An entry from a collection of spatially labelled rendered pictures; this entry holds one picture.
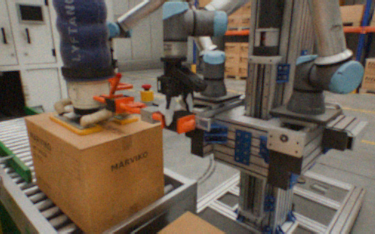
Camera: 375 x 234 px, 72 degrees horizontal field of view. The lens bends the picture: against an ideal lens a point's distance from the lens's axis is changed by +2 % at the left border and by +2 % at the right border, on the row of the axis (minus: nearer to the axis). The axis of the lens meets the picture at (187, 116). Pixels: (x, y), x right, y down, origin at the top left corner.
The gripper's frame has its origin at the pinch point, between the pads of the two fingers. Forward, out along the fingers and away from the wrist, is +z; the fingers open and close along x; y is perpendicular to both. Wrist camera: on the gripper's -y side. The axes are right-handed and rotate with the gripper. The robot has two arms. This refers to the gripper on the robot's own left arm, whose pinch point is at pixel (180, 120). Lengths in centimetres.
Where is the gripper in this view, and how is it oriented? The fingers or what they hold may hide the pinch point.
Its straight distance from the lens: 83.1
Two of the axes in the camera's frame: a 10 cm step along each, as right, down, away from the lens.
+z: -0.1, 9.6, 2.9
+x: -6.9, 2.0, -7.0
